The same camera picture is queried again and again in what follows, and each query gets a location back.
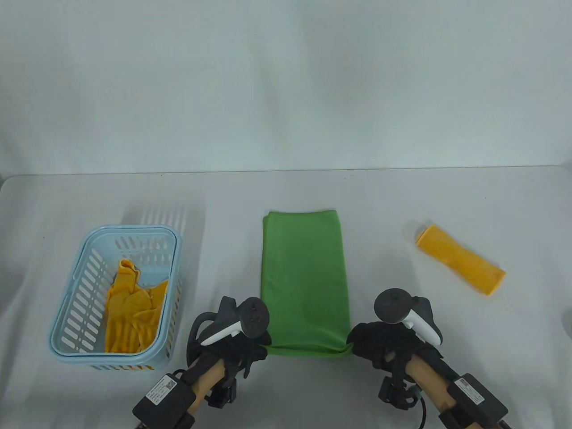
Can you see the green towel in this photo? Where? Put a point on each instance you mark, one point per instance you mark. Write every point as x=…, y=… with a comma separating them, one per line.
x=304, y=277

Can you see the yellow square towel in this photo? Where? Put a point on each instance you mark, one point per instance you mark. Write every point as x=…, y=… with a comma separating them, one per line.
x=460, y=259

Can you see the black wrist sensor box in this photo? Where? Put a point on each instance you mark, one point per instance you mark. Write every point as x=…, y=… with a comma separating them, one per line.
x=480, y=397
x=165, y=397

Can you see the person's left hand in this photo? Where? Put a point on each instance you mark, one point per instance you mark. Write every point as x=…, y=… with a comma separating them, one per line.
x=243, y=353

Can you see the grey white tracker controller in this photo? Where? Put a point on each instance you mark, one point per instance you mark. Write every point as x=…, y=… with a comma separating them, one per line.
x=254, y=317
x=393, y=306

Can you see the person's right hand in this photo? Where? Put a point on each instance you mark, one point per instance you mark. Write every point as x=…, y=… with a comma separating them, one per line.
x=384, y=344

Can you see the orange-yellow towel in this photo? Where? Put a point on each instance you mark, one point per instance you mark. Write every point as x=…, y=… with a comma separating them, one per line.
x=129, y=313

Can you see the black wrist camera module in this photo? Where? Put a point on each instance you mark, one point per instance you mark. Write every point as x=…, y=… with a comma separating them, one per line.
x=395, y=393
x=221, y=395

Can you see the light blue plastic basket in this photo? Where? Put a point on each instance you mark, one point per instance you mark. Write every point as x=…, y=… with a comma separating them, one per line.
x=67, y=321

